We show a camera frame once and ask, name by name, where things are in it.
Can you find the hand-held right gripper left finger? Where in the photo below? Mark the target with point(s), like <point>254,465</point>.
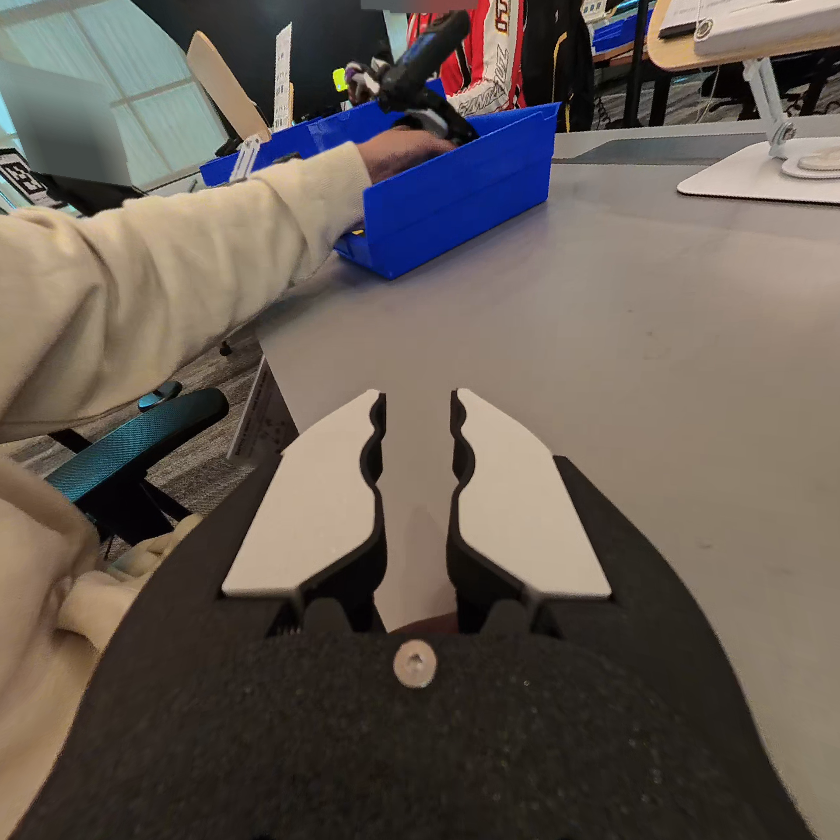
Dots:
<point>308,518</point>

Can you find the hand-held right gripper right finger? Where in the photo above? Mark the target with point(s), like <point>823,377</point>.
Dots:
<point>525,518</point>

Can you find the blue plastic bin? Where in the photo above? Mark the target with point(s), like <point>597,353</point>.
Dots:
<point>620,36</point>
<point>459,197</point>
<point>328,134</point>

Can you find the person's left forearm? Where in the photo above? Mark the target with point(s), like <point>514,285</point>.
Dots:
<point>164,275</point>

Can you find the person's left hand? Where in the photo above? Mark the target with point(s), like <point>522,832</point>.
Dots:
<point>407,151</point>

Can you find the newspaper sheet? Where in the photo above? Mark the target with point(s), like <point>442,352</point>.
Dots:
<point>262,420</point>

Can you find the large black screen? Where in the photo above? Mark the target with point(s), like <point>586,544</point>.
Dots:
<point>315,39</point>

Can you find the black garment with yellow trim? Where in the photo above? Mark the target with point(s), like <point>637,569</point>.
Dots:
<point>558,59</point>

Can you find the white printed paper strip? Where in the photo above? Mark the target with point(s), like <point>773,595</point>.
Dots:
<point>283,79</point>

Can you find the black mesh office chair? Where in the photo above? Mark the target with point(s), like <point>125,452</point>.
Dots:
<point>138,433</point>

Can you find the black stand with round base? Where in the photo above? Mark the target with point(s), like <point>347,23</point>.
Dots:
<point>161,394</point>

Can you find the wooden board stand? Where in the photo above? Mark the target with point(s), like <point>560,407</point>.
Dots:
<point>223,85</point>

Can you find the printed instruction sheet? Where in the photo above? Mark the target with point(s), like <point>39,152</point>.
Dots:
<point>682,13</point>

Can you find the white and wooden book stand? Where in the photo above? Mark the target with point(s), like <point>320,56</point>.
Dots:
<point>754,174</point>

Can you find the printed marker sign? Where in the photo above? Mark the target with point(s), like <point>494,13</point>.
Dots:
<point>19,180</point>

